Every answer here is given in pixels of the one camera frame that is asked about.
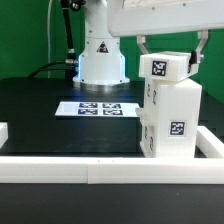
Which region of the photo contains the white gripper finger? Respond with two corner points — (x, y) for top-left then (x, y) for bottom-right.
(188, 30), (210, 74)
(136, 35), (149, 54)

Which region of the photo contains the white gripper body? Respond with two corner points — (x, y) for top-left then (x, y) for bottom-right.
(107, 0), (224, 37)

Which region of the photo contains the white cabinet top block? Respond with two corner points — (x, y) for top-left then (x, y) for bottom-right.
(139, 51), (199, 82)

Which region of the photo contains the white cabinet body box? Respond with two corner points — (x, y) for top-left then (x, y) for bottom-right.
(136, 78), (202, 159)

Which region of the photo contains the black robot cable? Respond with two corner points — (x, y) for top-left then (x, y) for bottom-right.
(27, 0), (80, 80)

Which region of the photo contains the white thin cable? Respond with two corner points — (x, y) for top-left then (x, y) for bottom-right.
(46, 0), (54, 80)

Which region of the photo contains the white marker base plate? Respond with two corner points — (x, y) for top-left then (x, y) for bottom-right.
(55, 101), (139, 117)

